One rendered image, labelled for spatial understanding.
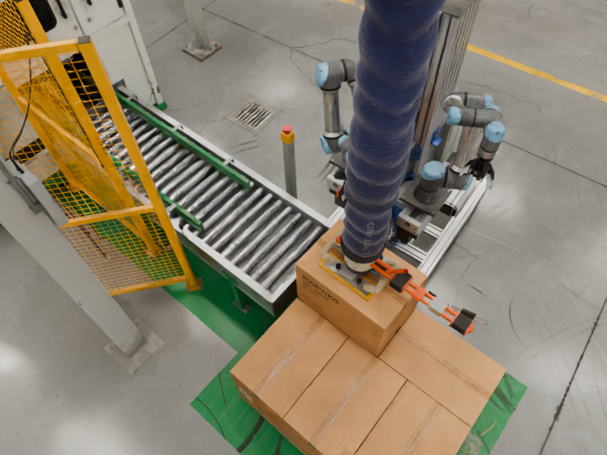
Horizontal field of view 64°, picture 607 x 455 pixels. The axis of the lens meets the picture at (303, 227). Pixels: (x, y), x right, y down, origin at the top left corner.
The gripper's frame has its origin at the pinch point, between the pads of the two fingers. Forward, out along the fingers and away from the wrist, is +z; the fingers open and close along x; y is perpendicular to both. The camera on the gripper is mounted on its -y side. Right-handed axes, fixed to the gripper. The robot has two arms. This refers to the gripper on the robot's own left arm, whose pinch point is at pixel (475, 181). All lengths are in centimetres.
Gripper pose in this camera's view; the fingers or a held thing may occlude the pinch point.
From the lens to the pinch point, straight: 235.0
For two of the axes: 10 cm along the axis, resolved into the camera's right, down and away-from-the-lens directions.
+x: 8.0, 4.8, -3.5
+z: 0.2, 5.6, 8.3
